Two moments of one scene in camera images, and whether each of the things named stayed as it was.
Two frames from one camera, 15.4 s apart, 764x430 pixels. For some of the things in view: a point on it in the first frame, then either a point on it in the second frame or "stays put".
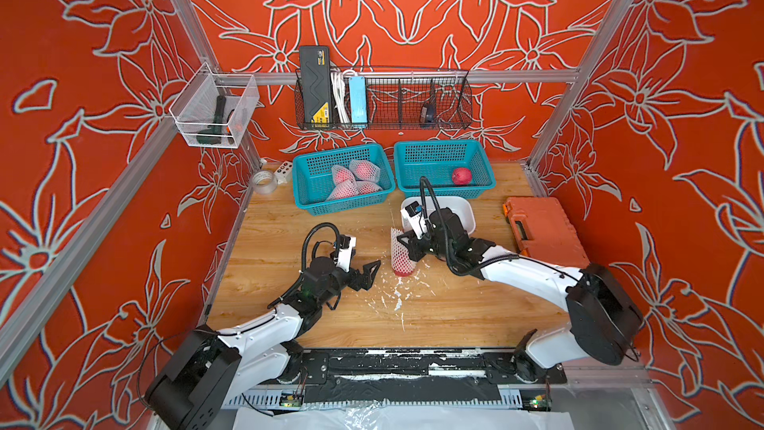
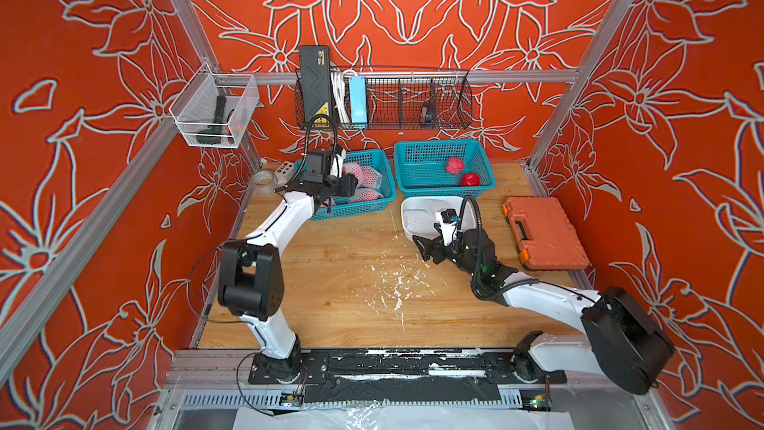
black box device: [314, 85] stays put
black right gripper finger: [409, 236] to [433, 249]
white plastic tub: [464, 206] stays put
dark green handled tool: [213, 135] stays put
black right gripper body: [446, 253] stays put
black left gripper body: [338, 280] to [338, 187]
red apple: [462, 176] to [455, 165]
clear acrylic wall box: [213, 109] stays put
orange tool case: [541, 229] stays put
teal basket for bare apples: [453, 168] stays put
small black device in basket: [428, 112] stays put
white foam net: [401, 259] to [438, 203]
